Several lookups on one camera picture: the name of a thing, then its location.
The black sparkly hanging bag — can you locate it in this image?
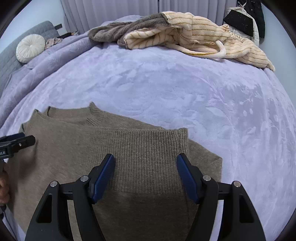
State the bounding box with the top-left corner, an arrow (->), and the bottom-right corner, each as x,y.
223,9 -> 253,37

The grey brown fleece garment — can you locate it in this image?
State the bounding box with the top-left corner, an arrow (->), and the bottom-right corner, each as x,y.
88,13 -> 169,49

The small floral fabric piece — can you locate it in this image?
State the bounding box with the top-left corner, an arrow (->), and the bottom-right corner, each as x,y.
45,38 -> 63,50

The grey window curtain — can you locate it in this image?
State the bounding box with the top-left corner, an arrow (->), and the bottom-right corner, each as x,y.
61,0 -> 237,33

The cream striped fleece garment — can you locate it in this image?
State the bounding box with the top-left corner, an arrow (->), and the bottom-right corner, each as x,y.
123,11 -> 275,71

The black hanging coat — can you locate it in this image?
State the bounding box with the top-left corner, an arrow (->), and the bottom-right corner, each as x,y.
237,0 -> 265,41

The olive brown knit sweater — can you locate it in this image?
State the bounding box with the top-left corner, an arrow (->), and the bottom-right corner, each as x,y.
8,104 -> 222,240

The lavender plush bed blanket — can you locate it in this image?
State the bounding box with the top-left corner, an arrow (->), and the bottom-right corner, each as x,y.
1,34 -> 295,240

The grey quilted headboard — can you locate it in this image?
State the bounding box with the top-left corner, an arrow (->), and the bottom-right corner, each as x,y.
0,21 -> 61,93

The white hanging garment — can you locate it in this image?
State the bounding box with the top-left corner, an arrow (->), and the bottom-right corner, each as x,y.
226,6 -> 259,46

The round white pleated cushion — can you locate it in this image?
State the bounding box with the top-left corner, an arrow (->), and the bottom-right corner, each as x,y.
16,34 -> 45,64

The person left hand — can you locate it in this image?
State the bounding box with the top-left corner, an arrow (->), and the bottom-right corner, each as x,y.
0,163 -> 10,205

